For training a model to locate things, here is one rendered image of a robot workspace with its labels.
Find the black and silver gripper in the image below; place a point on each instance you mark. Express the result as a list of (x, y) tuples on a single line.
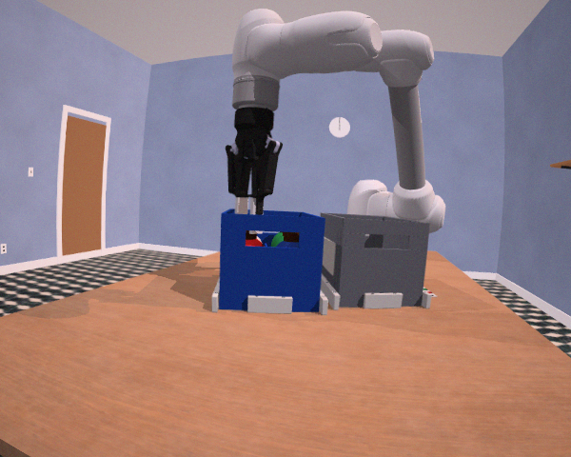
[(252, 124)]

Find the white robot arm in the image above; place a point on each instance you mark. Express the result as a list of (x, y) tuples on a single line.
[(265, 52)]

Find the green bottle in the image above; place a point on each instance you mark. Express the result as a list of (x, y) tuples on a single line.
[(279, 240), (276, 237)]

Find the grey divided crate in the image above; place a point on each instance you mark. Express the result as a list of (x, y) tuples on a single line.
[(355, 264)]

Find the blue plastic bottle crate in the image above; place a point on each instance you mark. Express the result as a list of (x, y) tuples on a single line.
[(270, 271)]

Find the red bottle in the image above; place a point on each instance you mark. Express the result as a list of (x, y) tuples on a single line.
[(251, 240)]

